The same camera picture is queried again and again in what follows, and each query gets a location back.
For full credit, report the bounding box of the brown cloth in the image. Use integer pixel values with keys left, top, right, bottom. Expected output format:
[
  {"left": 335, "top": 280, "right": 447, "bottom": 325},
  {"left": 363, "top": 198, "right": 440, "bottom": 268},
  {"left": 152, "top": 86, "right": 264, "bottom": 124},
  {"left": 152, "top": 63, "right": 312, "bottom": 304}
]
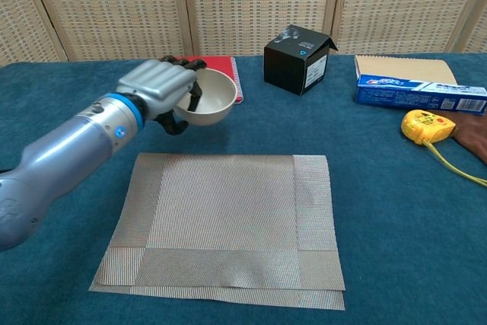
[{"left": 448, "top": 110, "right": 487, "bottom": 166}]

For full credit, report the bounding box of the tan kraft spiral notebook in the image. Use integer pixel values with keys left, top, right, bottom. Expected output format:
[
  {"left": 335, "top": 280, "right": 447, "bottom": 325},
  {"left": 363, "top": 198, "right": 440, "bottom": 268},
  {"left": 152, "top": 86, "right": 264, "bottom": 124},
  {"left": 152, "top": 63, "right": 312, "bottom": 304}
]
[{"left": 353, "top": 54, "right": 459, "bottom": 86}]

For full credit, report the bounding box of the woven bamboo folding screen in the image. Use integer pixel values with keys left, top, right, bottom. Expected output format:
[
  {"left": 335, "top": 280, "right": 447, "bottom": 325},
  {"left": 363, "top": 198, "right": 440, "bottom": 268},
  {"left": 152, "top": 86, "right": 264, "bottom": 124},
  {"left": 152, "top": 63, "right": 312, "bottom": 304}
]
[{"left": 0, "top": 0, "right": 487, "bottom": 67}]

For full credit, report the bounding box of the grey woven placemat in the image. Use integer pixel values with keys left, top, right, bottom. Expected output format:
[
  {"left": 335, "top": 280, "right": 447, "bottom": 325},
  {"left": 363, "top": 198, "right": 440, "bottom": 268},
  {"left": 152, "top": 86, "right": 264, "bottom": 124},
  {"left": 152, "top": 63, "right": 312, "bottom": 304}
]
[{"left": 88, "top": 152, "right": 346, "bottom": 311}]

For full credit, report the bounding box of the blue felt table cover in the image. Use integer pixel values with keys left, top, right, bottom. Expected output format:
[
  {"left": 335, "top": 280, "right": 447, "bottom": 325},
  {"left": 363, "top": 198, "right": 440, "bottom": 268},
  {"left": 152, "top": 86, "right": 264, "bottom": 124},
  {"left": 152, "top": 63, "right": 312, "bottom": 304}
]
[{"left": 0, "top": 52, "right": 487, "bottom": 325}]

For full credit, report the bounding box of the blue toothpaste box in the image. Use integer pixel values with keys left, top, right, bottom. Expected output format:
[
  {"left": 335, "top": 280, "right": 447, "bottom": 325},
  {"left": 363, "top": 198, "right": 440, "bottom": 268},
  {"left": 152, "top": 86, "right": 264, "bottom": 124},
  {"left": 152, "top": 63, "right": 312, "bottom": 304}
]
[{"left": 355, "top": 74, "right": 487, "bottom": 116}]

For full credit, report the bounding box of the white ceramic bowl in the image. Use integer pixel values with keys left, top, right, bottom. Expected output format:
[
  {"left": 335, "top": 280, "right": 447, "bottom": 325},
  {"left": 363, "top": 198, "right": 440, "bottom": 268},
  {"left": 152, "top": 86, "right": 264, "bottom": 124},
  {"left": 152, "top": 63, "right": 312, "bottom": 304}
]
[{"left": 173, "top": 68, "right": 237, "bottom": 127}]

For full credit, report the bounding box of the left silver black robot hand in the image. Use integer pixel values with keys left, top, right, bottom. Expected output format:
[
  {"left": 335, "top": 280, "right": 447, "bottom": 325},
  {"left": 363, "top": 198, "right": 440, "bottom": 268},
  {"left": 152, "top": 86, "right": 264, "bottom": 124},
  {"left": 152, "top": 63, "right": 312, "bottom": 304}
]
[{"left": 116, "top": 55, "right": 208, "bottom": 137}]

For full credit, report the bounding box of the yellow tape measure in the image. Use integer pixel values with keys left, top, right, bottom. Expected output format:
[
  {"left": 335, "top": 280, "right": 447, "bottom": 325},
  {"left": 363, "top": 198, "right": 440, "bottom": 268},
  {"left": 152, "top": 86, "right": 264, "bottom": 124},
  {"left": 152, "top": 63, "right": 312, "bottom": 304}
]
[{"left": 400, "top": 109, "right": 487, "bottom": 189}]

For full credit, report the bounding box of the black cardboard product box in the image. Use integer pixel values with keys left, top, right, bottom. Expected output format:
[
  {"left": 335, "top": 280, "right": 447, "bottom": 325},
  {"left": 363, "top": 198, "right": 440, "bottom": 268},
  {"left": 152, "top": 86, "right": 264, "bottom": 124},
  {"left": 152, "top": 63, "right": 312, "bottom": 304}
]
[{"left": 263, "top": 24, "right": 339, "bottom": 97}]

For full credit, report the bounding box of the red spiral notebook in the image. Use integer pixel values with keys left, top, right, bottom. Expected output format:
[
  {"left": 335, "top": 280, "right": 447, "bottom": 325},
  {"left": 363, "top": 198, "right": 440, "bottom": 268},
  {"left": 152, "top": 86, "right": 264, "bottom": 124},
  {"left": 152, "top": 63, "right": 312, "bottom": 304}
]
[{"left": 186, "top": 55, "right": 244, "bottom": 104}]

